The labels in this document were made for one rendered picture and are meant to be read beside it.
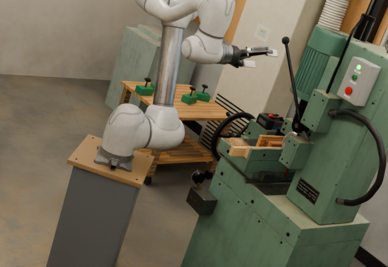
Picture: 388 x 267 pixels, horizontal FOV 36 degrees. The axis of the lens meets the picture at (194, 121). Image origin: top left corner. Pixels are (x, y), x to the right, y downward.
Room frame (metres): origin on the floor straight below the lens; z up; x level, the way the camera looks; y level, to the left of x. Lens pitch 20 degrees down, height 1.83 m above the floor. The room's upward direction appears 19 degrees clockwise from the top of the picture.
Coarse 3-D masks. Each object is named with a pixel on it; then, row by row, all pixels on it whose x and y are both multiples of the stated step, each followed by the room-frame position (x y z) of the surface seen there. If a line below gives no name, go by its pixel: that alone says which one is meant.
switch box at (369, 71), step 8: (352, 64) 2.23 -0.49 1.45; (360, 64) 2.21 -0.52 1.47; (368, 64) 2.19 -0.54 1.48; (352, 72) 2.22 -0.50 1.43; (368, 72) 2.17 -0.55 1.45; (376, 72) 2.20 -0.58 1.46; (344, 80) 2.24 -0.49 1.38; (360, 80) 2.19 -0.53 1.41; (368, 80) 2.18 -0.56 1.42; (344, 88) 2.23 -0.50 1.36; (352, 88) 2.20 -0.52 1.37; (360, 88) 2.18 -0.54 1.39; (368, 88) 2.19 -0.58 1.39; (344, 96) 2.22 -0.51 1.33; (352, 96) 2.19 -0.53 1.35; (360, 96) 2.18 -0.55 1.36; (368, 96) 2.21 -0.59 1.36; (360, 104) 2.19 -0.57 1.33
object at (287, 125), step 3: (285, 120) 2.57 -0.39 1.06; (288, 120) 2.56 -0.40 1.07; (291, 120) 2.57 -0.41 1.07; (285, 123) 2.56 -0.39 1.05; (288, 123) 2.56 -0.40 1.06; (291, 123) 2.54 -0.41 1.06; (282, 126) 2.58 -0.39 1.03; (285, 126) 2.56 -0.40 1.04; (288, 126) 2.55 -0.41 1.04; (291, 126) 2.54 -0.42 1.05; (282, 129) 2.56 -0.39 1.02; (285, 129) 2.56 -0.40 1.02; (288, 129) 2.55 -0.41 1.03; (291, 129) 2.53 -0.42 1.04; (282, 132) 2.57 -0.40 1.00; (285, 132) 2.55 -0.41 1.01
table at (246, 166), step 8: (224, 144) 2.50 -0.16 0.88; (224, 152) 2.48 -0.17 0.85; (232, 160) 2.43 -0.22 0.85; (240, 160) 2.40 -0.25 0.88; (240, 168) 2.39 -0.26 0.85; (248, 168) 2.38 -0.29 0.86; (256, 168) 2.41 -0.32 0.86; (264, 168) 2.44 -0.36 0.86; (272, 168) 2.47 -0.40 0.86; (280, 168) 2.50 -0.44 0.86
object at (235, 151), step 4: (232, 148) 2.35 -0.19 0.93; (236, 148) 2.35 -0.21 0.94; (240, 148) 2.37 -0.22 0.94; (244, 148) 2.38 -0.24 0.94; (232, 152) 2.35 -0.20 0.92; (236, 152) 2.36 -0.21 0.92; (240, 152) 2.37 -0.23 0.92; (244, 152) 2.39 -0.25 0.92; (232, 156) 2.35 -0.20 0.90; (236, 156) 2.37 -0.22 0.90; (240, 156) 2.38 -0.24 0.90
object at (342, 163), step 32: (384, 64) 2.21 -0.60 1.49; (384, 96) 2.21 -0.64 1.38; (352, 128) 2.22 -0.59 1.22; (384, 128) 2.27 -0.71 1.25; (320, 160) 2.28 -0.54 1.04; (352, 160) 2.20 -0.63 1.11; (288, 192) 2.35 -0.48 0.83; (320, 192) 2.23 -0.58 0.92; (352, 192) 2.26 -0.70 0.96; (320, 224) 2.19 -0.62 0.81
